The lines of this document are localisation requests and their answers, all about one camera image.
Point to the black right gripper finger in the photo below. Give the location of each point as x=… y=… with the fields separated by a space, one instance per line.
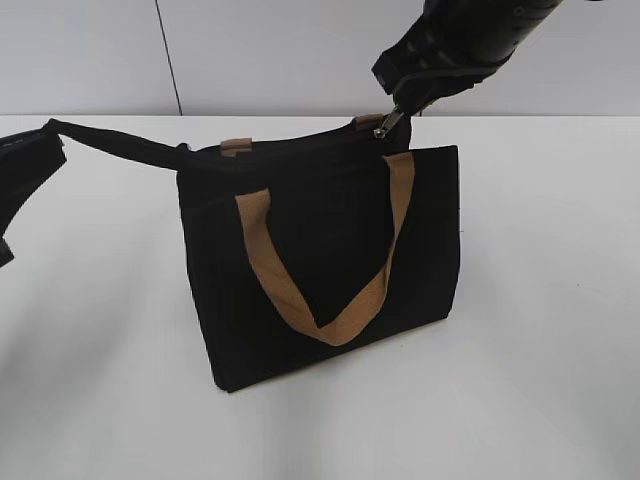
x=413 y=98

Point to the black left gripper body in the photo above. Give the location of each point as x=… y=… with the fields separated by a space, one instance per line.
x=6 y=255

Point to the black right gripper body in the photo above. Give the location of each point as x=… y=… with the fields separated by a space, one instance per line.
x=426 y=60

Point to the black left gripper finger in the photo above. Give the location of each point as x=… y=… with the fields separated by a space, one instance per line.
x=31 y=152
x=18 y=183

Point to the silver zipper pull with ring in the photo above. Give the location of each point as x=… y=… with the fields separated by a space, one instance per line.
x=388 y=123

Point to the black canvas tote bag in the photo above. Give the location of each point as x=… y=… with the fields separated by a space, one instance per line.
x=301 y=250

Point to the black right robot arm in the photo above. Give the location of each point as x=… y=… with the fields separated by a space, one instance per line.
x=488 y=27

